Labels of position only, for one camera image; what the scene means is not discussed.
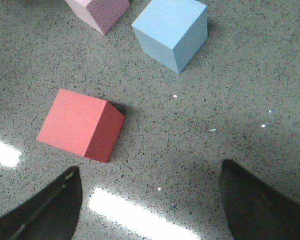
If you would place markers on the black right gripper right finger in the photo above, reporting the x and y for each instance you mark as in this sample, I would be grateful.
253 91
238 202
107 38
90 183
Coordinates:
254 210

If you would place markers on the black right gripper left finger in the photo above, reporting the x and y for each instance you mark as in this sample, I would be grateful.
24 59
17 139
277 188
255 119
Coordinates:
51 214

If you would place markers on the red textured foam cube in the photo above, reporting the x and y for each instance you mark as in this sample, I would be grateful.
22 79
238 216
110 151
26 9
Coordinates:
81 124

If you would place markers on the pink foam cube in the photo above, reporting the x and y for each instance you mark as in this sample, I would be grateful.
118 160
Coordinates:
99 14

